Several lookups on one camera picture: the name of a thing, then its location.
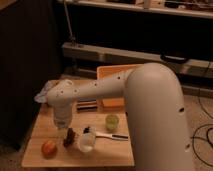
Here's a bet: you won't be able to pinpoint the dark grape bunch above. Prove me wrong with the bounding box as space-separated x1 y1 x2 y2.
63 128 76 147

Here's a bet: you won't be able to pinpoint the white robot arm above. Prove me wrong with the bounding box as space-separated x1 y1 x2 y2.
46 63 195 171

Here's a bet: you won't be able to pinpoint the green plastic cup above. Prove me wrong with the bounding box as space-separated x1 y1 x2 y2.
105 114 119 132

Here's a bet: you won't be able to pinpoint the red apple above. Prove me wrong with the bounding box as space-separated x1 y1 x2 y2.
41 140 57 157

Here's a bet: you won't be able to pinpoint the black striped block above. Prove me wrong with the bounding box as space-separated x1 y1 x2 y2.
76 100 97 112

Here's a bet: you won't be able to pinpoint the crumpled white cloth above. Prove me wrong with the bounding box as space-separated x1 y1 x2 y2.
34 81 54 103

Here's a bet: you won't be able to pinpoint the orange plastic bin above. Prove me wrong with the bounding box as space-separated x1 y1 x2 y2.
97 64 137 108

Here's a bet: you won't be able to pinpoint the black floor cables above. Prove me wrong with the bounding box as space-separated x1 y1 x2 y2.
189 61 213 168

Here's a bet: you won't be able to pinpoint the metal shelf rail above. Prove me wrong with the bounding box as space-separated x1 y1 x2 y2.
62 42 213 79

